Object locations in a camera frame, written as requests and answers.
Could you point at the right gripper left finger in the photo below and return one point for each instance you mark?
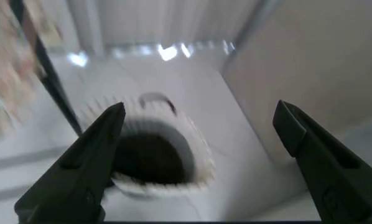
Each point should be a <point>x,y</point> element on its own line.
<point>64,193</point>

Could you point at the black clothes rack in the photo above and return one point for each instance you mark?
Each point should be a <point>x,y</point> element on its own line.
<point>53,84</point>

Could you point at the white laundry basket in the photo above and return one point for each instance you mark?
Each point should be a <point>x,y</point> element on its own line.
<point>201,161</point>

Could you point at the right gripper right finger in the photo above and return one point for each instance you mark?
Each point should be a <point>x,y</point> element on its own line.
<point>354,193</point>

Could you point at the black garment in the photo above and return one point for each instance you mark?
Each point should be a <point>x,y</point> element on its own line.
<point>148,158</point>

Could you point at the cream printed garment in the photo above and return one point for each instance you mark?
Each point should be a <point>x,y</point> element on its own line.
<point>8,68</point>

